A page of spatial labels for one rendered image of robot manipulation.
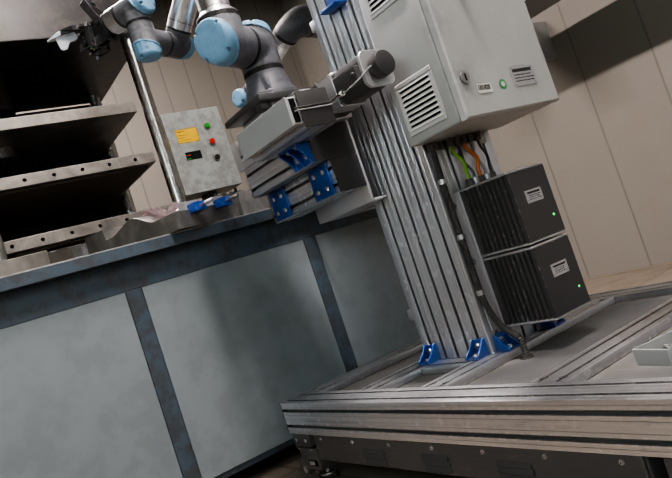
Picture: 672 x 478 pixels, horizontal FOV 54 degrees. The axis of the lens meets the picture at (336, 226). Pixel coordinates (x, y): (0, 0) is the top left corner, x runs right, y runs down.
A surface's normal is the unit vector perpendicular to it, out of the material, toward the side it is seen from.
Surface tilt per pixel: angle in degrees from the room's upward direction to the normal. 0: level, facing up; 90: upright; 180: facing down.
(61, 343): 90
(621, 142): 90
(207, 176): 90
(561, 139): 90
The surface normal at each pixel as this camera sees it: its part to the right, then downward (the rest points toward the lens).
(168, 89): 0.53, -0.22
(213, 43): -0.43, 0.23
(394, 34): -0.79, 0.23
